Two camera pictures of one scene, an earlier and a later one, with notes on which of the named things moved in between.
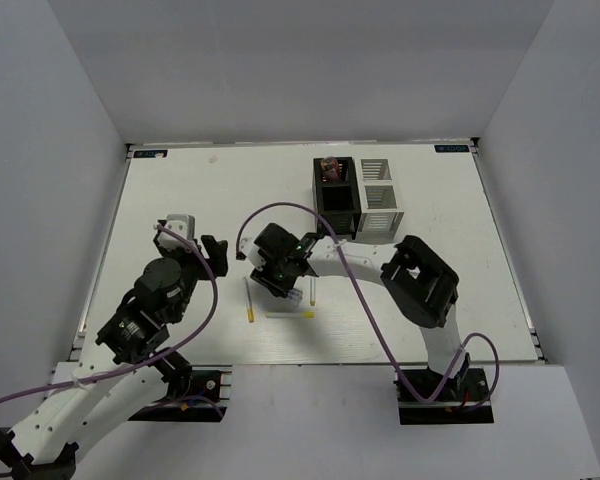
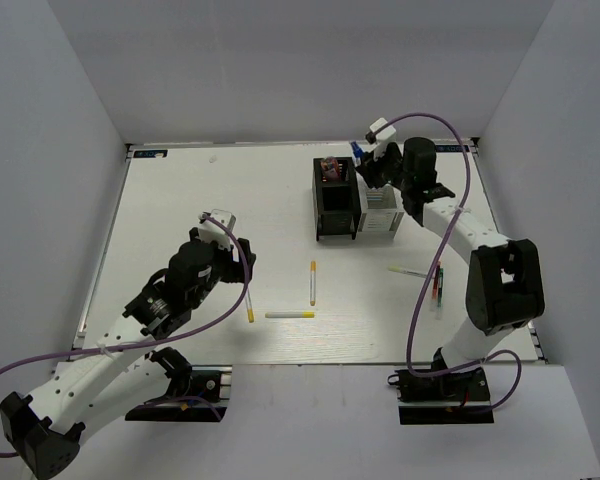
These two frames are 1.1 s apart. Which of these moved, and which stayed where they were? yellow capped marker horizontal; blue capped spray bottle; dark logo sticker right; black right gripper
Moved: black right gripper; blue capped spray bottle
Stayed: dark logo sticker right; yellow capped marker horizontal
